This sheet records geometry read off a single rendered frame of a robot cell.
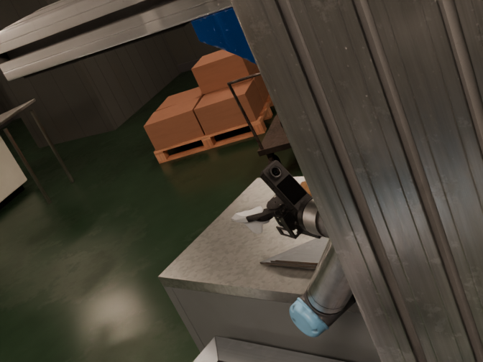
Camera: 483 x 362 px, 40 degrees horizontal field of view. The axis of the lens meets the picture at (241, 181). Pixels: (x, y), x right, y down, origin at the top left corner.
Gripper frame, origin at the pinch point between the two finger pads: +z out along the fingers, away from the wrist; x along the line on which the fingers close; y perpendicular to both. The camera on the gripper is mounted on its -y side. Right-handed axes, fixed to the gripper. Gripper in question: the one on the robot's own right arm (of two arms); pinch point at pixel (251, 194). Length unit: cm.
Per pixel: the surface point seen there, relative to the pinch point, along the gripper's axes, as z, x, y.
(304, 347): 23, -2, 63
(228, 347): 45, -14, 59
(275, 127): 293, 182, 141
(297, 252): 28, 15, 41
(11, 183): 623, 47, 135
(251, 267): 41, 5, 42
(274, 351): 29, -8, 60
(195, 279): 56, -7, 40
